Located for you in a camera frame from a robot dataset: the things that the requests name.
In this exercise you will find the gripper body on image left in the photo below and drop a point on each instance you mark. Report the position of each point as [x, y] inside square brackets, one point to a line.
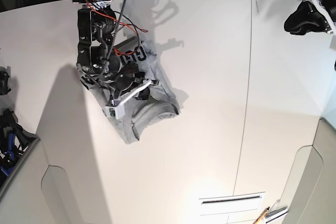
[128, 82]

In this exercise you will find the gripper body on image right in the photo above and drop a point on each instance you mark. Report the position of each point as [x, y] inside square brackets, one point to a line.
[323, 11]

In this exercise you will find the grey T-shirt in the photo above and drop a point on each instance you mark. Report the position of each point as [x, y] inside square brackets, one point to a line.
[161, 104]

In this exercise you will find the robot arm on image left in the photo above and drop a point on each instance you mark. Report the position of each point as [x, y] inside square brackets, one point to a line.
[104, 39]

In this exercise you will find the black device at left edge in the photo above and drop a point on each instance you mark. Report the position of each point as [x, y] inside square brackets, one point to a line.
[4, 87]

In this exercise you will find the black and blue clamp pile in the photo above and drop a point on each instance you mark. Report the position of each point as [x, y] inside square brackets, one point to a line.
[14, 142]

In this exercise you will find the white slotted grommet plate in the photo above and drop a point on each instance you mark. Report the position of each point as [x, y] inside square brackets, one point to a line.
[230, 204]

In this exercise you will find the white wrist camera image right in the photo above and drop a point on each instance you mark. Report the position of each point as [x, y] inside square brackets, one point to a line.
[333, 43]

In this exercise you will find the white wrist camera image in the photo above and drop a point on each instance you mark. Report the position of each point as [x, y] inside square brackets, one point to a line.
[333, 43]
[116, 111]

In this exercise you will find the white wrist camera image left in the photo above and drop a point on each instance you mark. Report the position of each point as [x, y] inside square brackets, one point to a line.
[116, 111]

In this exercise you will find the wooden handled tool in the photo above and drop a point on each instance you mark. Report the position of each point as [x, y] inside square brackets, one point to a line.
[262, 215]

